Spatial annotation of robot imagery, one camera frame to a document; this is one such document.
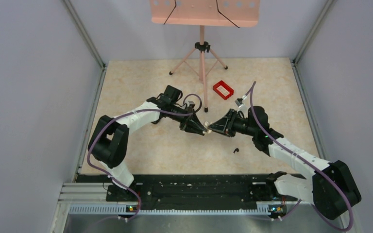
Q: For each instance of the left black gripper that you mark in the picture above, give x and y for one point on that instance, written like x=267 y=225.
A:
x=190 y=123

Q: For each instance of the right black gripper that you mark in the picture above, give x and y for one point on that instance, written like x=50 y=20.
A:
x=225 y=125

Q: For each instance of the beige earbud charging case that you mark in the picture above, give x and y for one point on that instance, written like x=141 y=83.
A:
x=207 y=124

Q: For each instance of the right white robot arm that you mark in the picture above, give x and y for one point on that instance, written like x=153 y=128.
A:
x=328 y=186

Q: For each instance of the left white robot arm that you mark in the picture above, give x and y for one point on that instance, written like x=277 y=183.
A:
x=109 y=141

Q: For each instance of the red plastic box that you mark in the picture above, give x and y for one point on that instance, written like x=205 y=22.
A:
x=223 y=90

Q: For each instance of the pink music stand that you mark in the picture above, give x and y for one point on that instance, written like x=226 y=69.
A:
x=204 y=13

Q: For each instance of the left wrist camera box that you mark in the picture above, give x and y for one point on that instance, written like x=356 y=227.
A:
x=190 y=104

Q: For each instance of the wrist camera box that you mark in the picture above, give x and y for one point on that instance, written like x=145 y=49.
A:
x=190 y=104
x=240 y=102

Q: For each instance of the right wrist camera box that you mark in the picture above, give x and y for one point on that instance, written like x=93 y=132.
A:
x=240 y=102

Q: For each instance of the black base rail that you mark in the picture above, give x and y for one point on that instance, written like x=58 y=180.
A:
x=197 y=192

